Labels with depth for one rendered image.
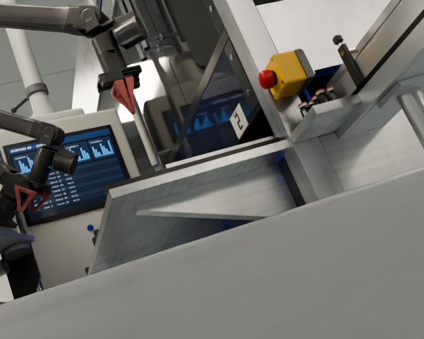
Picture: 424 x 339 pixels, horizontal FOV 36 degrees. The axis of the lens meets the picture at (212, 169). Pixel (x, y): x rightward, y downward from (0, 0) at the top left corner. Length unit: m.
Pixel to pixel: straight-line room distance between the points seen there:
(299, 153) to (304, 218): 0.97
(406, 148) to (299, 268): 1.12
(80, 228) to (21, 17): 0.87
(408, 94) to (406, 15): 0.17
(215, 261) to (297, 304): 0.06
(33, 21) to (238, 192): 0.65
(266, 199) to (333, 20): 0.47
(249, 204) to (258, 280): 1.02
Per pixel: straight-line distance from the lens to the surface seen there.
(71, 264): 2.27
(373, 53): 1.30
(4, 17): 1.73
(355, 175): 1.43
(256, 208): 1.43
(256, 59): 1.48
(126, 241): 1.63
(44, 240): 2.28
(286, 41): 1.54
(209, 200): 1.41
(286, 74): 1.37
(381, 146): 1.50
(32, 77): 2.62
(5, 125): 2.15
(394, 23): 1.23
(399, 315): 0.44
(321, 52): 1.56
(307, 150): 1.41
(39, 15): 1.68
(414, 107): 1.30
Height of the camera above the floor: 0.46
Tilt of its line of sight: 17 degrees up
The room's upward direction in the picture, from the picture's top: 23 degrees counter-clockwise
